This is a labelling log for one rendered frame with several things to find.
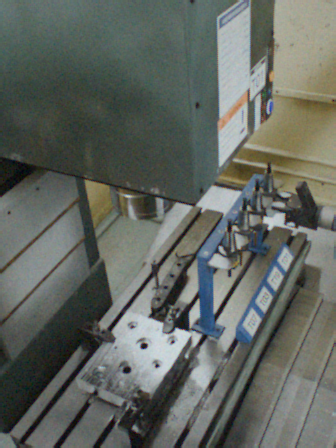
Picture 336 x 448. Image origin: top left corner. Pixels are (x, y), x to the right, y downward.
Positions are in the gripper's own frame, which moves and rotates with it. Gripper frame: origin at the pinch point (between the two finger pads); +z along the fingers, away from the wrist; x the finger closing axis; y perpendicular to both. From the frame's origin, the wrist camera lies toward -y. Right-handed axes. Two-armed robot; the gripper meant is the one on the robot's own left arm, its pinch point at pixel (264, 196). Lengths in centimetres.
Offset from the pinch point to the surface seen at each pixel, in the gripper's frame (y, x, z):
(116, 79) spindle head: -68, -67, 9
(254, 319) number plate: 25.2, -31.5, -10.1
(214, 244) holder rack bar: -3.4, -33.4, 3.6
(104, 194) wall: 49, 33, 93
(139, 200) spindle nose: -37, -62, 10
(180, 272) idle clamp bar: 23.5, -23.8, 20.5
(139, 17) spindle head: -80, -67, 3
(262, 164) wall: 18, 45, 16
